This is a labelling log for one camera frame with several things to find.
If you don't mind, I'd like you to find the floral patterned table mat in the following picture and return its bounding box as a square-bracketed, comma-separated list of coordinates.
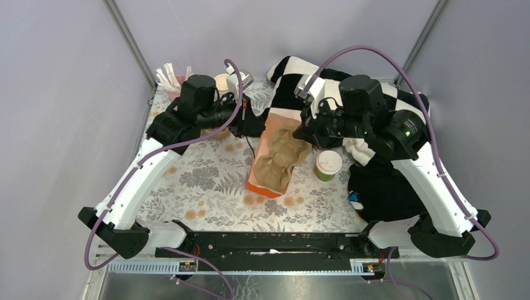
[138, 133, 366, 233]

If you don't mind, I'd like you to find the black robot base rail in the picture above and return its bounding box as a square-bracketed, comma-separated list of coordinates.
[179, 231, 399, 272]

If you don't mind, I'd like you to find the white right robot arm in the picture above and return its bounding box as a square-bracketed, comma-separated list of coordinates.
[294, 75, 491, 258]

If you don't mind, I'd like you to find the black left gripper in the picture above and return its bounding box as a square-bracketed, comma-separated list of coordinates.
[198, 91, 267, 138]

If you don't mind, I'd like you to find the pink straw holder cup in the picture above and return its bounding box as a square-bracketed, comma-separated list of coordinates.
[166, 75, 186, 101]

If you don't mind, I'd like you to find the brown cardboard cup carrier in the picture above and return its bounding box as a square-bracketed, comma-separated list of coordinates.
[253, 128, 313, 193]

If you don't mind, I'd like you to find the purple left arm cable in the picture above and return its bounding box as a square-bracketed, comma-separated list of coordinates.
[84, 58, 244, 300]

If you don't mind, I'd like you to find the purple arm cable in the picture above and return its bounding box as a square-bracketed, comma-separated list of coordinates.
[84, 58, 244, 300]
[302, 44, 500, 300]

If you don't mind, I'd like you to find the green paper coffee cup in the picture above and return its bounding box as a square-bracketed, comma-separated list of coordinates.
[314, 164, 339, 182]

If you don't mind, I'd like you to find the black cloth bundle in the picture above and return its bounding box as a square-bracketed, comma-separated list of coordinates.
[347, 160, 426, 223]

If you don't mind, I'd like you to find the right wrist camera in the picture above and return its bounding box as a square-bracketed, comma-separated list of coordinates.
[294, 75, 326, 119]

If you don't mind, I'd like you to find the white plastic cup lid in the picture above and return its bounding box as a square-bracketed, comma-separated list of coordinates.
[316, 150, 343, 171]

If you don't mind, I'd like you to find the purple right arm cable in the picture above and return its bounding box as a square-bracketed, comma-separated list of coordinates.
[302, 44, 500, 300]

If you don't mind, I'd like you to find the blue white small object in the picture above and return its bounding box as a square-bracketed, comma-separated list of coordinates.
[347, 191, 364, 211]

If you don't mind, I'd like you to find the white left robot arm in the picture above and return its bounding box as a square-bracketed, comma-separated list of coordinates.
[78, 71, 265, 259]

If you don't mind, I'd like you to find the orange paper bag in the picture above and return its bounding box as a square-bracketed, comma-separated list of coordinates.
[246, 107, 312, 198]

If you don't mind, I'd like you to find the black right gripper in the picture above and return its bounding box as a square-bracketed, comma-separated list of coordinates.
[292, 95, 368, 149]

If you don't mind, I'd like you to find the black white checkered blanket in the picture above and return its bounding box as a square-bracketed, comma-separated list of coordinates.
[261, 56, 431, 168]

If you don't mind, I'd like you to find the stack of green paper cups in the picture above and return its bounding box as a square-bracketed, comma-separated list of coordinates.
[214, 73, 229, 94]

